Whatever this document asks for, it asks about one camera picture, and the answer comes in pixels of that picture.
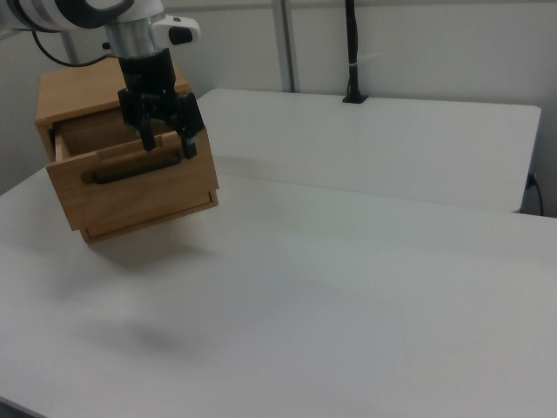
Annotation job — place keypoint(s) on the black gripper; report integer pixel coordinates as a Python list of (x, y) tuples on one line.
[(145, 74)]

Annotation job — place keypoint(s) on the aluminium frame post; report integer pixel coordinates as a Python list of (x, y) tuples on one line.
[(287, 43)]

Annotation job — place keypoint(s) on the oak wooden drawer cabinet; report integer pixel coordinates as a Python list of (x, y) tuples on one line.
[(78, 91)]

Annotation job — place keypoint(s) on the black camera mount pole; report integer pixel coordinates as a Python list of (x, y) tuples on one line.
[(353, 43)]

